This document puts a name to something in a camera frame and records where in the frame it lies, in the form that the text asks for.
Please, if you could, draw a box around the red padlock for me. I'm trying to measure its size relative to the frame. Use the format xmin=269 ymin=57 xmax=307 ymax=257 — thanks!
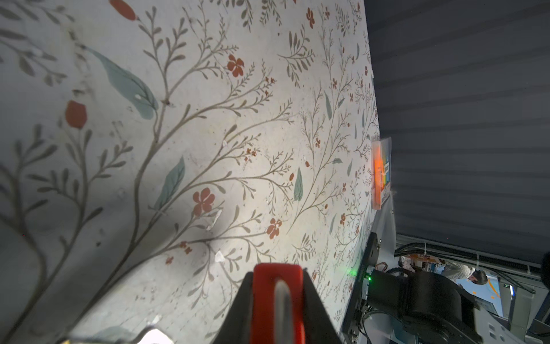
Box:
xmin=250 ymin=263 xmax=306 ymax=343

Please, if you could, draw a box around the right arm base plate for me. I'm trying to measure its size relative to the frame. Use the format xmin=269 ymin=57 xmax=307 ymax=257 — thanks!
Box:
xmin=340 ymin=233 xmax=380 ymax=343

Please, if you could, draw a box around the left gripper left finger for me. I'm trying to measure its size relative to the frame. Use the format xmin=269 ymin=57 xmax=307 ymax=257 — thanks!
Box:
xmin=213 ymin=272 xmax=254 ymax=344

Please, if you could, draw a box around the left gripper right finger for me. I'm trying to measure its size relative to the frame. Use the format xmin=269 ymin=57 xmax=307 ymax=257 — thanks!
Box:
xmin=302 ymin=269 xmax=342 ymax=344

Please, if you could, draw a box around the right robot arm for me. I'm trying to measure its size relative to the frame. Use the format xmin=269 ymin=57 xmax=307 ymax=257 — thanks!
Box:
xmin=367 ymin=270 xmax=483 ymax=343

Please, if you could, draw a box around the highlighter pack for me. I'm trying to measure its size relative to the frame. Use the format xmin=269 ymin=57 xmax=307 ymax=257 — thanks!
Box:
xmin=371 ymin=138 xmax=392 ymax=210

